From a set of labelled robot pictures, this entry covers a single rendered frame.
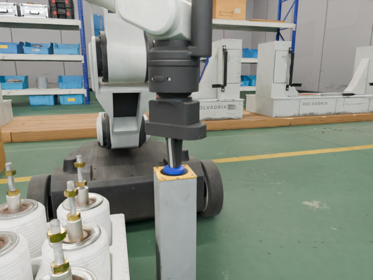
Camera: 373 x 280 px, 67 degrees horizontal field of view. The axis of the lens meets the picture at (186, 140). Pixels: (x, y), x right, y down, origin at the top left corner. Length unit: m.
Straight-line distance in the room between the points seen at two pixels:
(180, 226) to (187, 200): 0.05
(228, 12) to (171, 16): 5.23
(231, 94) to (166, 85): 2.26
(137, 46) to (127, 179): 0.38
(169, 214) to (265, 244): 0.46
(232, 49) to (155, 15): 2.26
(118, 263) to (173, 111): 0.28
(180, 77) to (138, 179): 0.48
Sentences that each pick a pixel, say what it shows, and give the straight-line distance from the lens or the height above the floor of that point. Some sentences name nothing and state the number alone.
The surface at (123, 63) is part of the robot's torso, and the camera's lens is 0.80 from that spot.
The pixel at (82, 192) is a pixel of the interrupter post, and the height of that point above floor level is 0.28.
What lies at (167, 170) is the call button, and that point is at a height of 0.32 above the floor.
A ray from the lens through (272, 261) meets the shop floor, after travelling 0.86.
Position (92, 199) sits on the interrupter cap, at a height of 0.25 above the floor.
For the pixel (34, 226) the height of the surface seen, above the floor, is 0.23.
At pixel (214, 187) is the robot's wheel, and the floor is 0.14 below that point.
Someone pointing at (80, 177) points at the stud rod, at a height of 0.30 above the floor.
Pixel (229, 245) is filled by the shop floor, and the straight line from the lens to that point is 0.89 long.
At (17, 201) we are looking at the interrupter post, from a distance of 0.60.
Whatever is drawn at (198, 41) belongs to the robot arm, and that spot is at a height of 0.54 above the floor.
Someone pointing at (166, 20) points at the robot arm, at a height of 0.57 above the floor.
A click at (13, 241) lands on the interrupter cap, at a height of 0.25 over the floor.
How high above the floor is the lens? 0.49
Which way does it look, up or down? 13 degrees down
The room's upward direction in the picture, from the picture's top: straight up
